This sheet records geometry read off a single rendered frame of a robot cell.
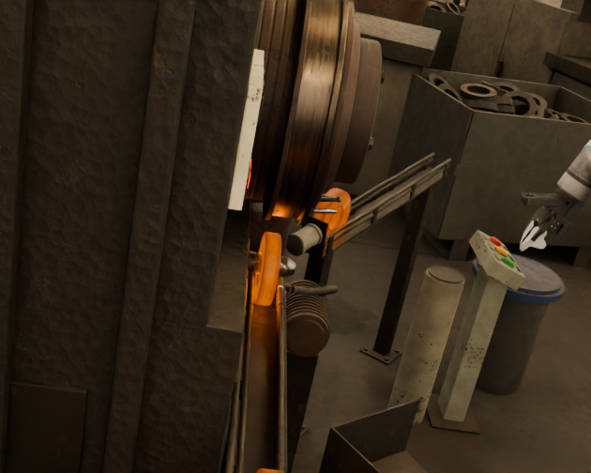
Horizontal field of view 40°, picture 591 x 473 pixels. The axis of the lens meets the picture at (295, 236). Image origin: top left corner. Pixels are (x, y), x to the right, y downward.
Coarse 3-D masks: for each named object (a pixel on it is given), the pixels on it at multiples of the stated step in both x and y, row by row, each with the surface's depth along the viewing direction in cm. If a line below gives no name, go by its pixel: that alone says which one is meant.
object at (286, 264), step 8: (248, 256) 169; (256, 256) 169; (280, 256) 171; (248, 264) 169; (256, 264) 169; (280, 264) 170; (288, 264) 170; (256, 272) 170; (280, 272) 170; (288, 272) 170
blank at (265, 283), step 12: (264, 240) 170; (276, 240) 167; (264, 252) 167; (276, 252) 165; (264, 264) 164; (276, 264) 164; (264, 276) 164; (276, 276) 164; (264, 288) 165; (264, 300) 168
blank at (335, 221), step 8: (328, 192) 214; (336, 192) 214; (344, 192) 217; (344, 200) 219; (328, 208) 212; (336, 208) 221; (344, 208) 221; (312, 216) 213; (320, 216) 212; (328, 216) 214; (336, 216) 222; (344, 216) 222; (328, 224) 216; (336, 224) 221; (328, 232) 218
